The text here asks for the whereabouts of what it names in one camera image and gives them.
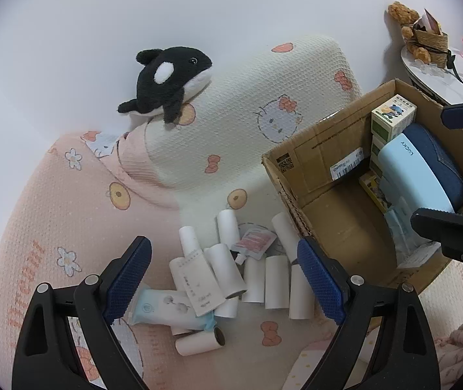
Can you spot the denim blue glasses case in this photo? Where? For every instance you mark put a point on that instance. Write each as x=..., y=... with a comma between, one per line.
x=438, y=154

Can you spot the light blue glasses case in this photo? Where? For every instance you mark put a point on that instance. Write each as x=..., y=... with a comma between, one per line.
x=414, y=178

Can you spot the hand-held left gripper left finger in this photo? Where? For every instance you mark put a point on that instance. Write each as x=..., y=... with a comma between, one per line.
x=127, y=280

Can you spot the cream pink printed pillow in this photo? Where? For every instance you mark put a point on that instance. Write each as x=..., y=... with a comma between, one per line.
x=255, y=89

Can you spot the pink paper card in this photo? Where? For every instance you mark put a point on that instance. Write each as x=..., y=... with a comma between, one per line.
x=430, y=18

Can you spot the pink cream printed bedsheet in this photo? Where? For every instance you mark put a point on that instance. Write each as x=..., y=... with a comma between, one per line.
x=65, y=219

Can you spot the yellow printed box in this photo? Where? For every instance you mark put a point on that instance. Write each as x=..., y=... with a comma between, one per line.
x=373, y=191

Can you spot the green white cartoon carton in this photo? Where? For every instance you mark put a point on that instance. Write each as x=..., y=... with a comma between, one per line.
x=391, y=115

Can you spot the white blue tissue pack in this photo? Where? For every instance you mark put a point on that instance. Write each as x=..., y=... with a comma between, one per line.
x=158, y=306

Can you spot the white round side table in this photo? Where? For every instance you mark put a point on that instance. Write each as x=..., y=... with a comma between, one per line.
x=430, y=79

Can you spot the white spiral notepad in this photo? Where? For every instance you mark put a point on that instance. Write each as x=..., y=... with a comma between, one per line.
x=197, y=282

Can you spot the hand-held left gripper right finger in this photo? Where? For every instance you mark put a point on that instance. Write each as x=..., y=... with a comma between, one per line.
x=320, y=288

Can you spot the pale blue plastic packet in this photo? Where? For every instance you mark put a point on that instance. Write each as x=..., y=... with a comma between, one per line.
x=408, y=235

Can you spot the black white orca plush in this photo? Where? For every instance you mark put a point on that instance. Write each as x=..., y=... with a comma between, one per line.
x=162, y=85

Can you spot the pink spout pouch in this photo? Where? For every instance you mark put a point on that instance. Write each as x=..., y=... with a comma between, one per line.
x=253, y=243

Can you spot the pile of white paper rolls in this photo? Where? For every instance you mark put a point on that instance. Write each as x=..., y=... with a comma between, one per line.
x=227, y=268

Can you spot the woven wicker basket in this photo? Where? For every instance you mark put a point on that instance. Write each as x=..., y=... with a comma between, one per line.
x=432, y=42

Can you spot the brown cardboard box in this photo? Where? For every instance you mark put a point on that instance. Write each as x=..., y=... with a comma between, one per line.
x=337, y=227

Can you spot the brown teddy bear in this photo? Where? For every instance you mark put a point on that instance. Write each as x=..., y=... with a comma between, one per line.
x=404, y=14

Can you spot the small green white carton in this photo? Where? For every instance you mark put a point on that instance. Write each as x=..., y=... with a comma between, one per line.
x=377, y=152

